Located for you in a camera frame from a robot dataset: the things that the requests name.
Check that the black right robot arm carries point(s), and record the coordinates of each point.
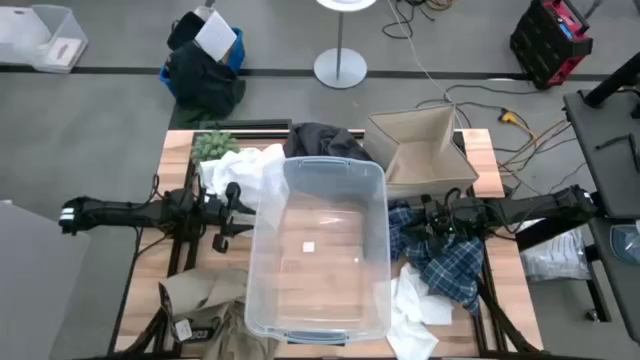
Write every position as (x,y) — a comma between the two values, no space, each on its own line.
(530,207)

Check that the beige garment with tag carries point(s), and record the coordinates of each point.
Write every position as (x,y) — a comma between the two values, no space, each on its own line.
(210,290)

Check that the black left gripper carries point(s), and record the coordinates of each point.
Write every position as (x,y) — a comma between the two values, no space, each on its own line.
(220,215)

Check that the dark green cloth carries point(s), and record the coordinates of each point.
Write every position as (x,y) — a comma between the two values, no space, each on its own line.
(187,119)

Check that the green artificial plant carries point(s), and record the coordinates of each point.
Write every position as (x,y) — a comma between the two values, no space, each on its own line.
(215,145)

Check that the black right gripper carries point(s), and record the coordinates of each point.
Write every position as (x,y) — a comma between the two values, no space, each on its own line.
(437,215)

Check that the blue bin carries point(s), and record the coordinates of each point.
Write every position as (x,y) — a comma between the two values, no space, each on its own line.
(237,50)

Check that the white square sticker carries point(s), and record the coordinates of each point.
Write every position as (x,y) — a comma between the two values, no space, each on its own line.
(309,246)

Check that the dark grey garment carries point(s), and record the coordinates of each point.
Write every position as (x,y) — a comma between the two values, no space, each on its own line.
(320,140)

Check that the red and black tool case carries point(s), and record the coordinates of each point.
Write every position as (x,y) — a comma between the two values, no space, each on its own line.
(540,50)

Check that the blue plaid shirt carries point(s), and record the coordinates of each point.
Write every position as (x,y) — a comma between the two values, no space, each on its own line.
(450,270)

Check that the black aluminium frame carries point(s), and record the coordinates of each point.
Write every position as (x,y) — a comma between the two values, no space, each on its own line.
(175,260)

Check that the silver lamp stand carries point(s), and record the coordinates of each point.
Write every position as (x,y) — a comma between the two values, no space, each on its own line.
(340,67)

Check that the black desk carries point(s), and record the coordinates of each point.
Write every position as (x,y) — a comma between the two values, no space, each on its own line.
(600,175)

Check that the white paper sheet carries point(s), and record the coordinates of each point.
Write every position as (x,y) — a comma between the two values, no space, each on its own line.
(216,35)

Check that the clear lidded storage bin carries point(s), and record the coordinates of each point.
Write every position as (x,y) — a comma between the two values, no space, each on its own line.
(55,30)

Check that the black pen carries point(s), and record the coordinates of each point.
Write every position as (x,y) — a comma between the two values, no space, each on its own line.
(615,141)

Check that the grey panel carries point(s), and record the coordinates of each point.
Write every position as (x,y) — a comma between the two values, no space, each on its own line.
(40,280)

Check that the black diagonal pole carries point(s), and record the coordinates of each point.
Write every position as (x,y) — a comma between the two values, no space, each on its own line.
(612,82)

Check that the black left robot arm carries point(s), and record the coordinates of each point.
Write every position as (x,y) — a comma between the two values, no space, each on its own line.
(125,210)

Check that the plastic bag with white contents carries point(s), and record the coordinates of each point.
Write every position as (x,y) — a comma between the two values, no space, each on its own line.
(555,255)

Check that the blue-grey plastic object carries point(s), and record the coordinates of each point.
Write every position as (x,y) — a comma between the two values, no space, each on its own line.
(627,245)

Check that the white garment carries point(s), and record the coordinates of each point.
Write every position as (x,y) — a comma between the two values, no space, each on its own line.
(410,310)
(235,167)

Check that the large clear plastic bin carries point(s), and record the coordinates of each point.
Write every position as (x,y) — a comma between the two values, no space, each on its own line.
(316,161)

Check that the beige fabric box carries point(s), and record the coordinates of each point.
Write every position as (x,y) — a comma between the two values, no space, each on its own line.
(425,150)

